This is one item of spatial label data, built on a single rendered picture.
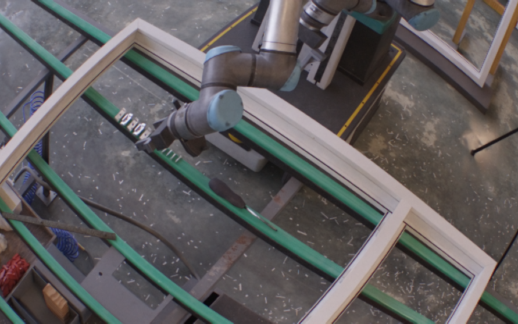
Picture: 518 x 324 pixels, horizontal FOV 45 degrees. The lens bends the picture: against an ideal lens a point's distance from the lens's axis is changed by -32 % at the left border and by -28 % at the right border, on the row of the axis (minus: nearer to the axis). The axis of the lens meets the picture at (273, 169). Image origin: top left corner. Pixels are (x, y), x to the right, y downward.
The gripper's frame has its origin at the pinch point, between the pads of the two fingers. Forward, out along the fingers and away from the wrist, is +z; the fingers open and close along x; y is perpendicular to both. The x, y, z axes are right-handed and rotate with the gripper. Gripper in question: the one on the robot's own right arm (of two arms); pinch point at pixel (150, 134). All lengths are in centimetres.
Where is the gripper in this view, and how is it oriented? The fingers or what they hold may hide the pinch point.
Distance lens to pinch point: 224.3
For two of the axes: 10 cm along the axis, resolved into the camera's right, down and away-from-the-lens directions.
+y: -5.0, -7.9, -3.5
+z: -7.0, 1.3, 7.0
